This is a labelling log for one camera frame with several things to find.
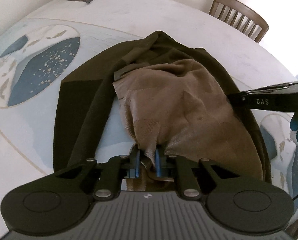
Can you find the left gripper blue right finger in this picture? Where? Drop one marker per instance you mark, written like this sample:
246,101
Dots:
158,162

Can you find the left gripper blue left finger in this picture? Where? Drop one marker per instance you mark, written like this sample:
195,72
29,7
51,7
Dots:
137,164

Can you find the brown two-tone sweater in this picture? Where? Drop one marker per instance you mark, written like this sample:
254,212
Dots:
171,96

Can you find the patterned white blue table mat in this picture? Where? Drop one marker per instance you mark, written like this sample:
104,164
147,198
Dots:
36,54

